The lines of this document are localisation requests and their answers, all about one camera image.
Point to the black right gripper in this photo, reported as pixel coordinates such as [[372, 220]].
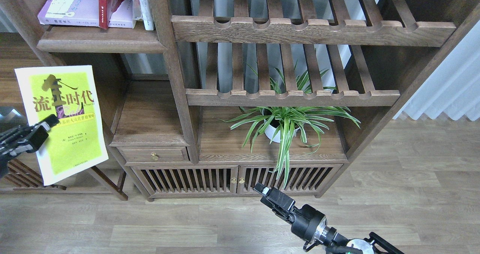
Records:
[[304, 221]]

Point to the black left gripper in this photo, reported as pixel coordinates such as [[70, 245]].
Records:
[[28, 139]]

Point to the yellow green book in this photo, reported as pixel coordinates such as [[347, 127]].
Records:
[[76, 143]]

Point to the white lavender book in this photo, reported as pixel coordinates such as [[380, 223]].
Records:
[[70, 13]]

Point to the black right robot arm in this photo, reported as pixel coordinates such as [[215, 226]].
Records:
[[336, 243]]

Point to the white plant pot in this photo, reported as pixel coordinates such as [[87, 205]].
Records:
[[273, 126]]

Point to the green spider plant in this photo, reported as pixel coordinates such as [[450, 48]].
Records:
[[310, 121]]

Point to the brass drawer knob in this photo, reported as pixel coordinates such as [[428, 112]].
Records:
[[154, 156]]

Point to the dark wooden bookshelf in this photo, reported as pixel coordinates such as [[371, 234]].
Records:
[[163, 91]]

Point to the white upright book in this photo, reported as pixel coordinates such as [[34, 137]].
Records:
[[141, 11]]

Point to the white curtain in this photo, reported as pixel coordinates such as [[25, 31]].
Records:
[[453, 88]]

